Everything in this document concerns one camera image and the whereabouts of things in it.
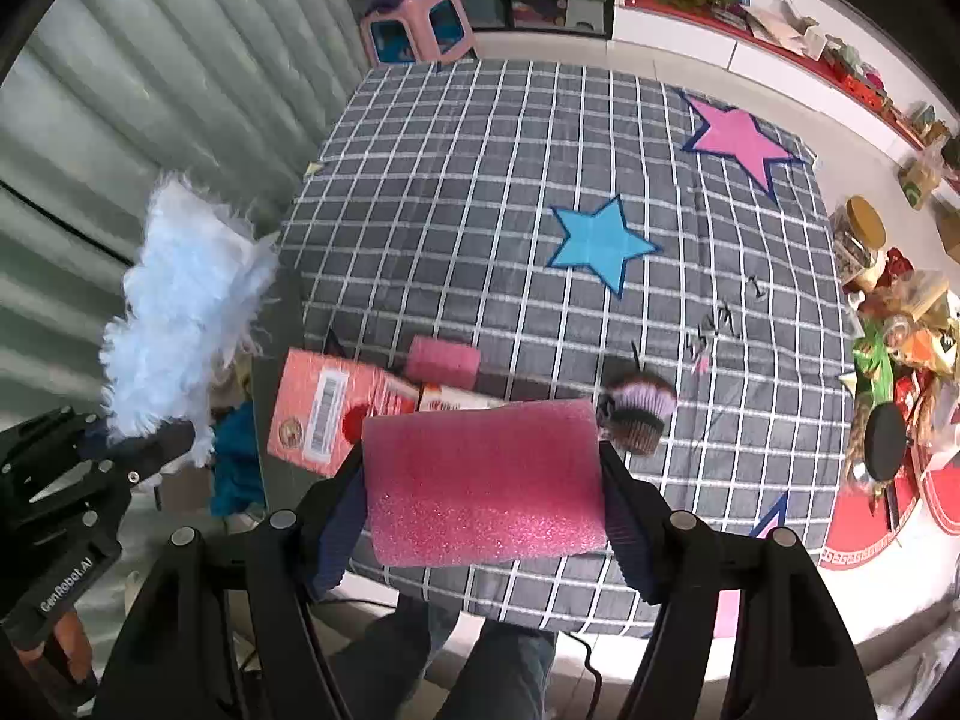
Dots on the white cabinet with red top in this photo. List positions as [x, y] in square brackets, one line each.
[750, 52]

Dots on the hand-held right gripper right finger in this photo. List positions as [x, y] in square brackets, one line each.
[630, 540]

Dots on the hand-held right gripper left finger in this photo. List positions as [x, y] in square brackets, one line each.
[337, 532]

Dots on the red round mat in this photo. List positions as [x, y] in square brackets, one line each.
[877, 532]

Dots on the pink plastic stool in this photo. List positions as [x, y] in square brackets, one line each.
[420, 26]

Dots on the jar with yellow lid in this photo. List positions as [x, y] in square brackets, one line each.
[861, 236]

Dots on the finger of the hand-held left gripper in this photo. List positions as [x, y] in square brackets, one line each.
[94, 435]
[161, 444]

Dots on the person's left hand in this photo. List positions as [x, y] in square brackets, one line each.
[69, 645]

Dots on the blue plush cloth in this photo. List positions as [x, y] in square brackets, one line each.
[236, 461]

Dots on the person's jeans legs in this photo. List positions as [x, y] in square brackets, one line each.
[510, 671]

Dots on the small pink sponge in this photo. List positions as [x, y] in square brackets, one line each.
[442, 361]

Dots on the light blue fluffy cloth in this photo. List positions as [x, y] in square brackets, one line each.
[187, 315]

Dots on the black round disc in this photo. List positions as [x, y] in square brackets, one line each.
[885, 441]

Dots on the purple brown scrunchie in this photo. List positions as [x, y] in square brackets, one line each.
[637, 406]

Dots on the large pink foam sponge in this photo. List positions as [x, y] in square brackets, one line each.
[484, 487]

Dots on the grey checked star blanket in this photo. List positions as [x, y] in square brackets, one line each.
[487, 202]

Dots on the green snack packet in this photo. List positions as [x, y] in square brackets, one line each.
[874, 367]

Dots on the red white carton box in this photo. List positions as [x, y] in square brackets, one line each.
[326, 412]

